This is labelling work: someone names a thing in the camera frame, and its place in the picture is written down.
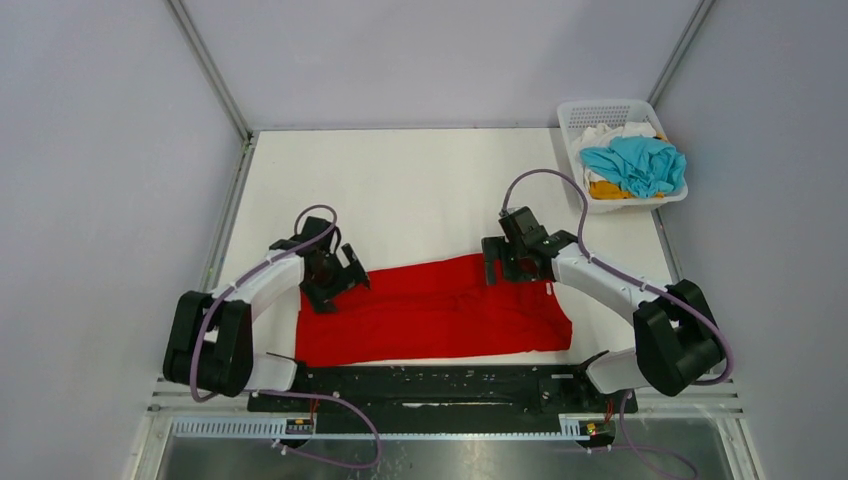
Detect left aluminium corner post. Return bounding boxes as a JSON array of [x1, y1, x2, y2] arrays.
[[164, 0, 253, 142]]

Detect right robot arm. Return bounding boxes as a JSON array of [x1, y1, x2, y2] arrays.
[[481, 207, 732, 412]]

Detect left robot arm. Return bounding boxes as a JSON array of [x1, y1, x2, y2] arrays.
[[162, 216, 370, 411]]

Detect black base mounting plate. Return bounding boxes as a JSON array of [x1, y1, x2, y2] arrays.
[[247, 365, 638, 435]]

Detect light blue t-shirt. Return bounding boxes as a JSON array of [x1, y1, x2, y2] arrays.
[[580, 137, 687, 199]]

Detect yellow t-shirt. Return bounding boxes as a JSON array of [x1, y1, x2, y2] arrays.
[[588, 180, 642, 201]]

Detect red t-shirt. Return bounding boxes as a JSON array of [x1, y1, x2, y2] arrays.
[[294, 253, 573, 367]]

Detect white plastic laundry basket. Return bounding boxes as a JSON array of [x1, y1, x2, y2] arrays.
[[556, 99, 688, 214]]

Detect aluminium corner post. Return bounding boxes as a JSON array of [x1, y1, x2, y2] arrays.
[[164, 0, 253, 142], [647, 0, 716, 108]]

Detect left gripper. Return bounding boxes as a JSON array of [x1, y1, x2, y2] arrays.
[[302, 244, 369, 314]]

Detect white t-shirt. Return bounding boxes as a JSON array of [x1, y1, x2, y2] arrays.
[[571, 122, 658, 186]]

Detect right aluminium corner post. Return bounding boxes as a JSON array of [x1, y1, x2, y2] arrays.
[[647, 0, 716, 108]]

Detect aluminium frame rail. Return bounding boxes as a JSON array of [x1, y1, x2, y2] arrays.
[[127, 364, 764, 479]]

